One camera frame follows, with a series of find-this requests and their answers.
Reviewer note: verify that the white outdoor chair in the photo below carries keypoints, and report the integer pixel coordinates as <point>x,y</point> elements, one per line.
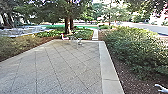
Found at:
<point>65,38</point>

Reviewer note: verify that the brown tree trunk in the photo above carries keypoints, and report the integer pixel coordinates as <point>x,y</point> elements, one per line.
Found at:
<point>68,23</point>

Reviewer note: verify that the grey metal outdoor chair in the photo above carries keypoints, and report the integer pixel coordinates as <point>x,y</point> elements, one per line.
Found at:
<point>78,42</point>

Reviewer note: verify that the low planted shrub bed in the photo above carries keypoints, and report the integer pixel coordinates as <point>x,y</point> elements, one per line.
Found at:
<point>20,45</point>

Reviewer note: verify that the white outdoor sculpture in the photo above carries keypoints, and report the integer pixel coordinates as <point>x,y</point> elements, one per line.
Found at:
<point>162,89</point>

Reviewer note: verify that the green hedge shrubs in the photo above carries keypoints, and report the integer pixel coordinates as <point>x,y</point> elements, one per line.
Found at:
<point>140,50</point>

